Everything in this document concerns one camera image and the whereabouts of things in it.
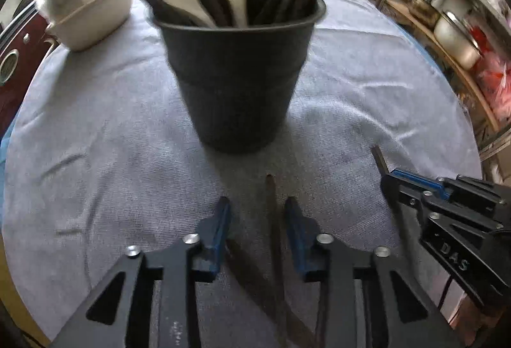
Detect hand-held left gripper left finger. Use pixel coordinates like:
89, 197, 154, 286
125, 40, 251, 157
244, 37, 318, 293
48, 196, 232, 348

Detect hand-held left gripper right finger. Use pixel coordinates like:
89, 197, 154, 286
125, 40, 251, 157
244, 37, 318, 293
283, 196, 468, 348

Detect steel kettle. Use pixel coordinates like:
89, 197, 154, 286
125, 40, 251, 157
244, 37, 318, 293
405, 0, 442, 23

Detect dark red oven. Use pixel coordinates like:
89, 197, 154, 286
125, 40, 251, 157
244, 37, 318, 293
0, 6, 54, 137

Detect red plastic bags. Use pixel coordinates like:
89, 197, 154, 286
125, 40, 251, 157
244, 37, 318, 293
469, 0, 511, 127

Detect black utensil cup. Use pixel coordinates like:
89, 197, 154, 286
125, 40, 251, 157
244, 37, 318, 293
154, 0, 326, 154

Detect large white bowl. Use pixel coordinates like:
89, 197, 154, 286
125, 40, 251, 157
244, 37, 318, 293
46, 0, 133, 52

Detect blue under cloth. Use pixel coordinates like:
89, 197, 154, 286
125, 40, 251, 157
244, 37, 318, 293
0, 28, 446, 183

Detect grey tablecloth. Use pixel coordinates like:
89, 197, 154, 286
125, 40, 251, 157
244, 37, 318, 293
2, 0, 485, 348

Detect large steel pot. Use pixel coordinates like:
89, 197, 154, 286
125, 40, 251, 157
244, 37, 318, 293
433, 10, 484, 70

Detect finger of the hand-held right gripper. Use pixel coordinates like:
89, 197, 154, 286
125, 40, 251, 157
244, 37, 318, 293
380, 175, 430, 221
391, 169, 456, 200

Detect wooden shelf rack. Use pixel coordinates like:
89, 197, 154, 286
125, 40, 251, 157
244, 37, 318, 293
377, 0, 511, 181

